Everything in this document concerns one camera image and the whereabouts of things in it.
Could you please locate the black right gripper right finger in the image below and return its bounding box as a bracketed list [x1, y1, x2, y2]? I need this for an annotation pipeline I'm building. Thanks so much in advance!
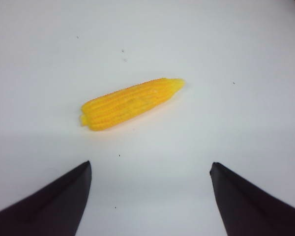
[209, 162, 295, 236]

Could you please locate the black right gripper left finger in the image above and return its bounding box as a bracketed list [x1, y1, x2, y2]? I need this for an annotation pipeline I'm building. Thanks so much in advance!
[0, 161, 92, 236]

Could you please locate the yellow corn cob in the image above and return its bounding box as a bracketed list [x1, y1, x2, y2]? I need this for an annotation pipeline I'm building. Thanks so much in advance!
[80, 78, 185, 131]

